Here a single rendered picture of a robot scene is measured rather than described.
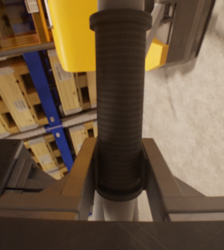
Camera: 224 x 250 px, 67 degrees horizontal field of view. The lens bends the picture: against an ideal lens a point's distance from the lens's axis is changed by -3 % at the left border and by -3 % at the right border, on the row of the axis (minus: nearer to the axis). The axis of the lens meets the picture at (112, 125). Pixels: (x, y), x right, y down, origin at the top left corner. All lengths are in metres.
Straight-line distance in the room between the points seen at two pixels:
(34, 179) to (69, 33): 1.04
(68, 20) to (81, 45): 0.16
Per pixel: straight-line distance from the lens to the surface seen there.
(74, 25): 1.17
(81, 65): 1.26
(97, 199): 0.19
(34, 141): 2.51
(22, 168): 0.24
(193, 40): 1.31
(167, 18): 1.08
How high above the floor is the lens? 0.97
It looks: 14 degrees down
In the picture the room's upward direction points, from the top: 106 degrees counter-clockwise
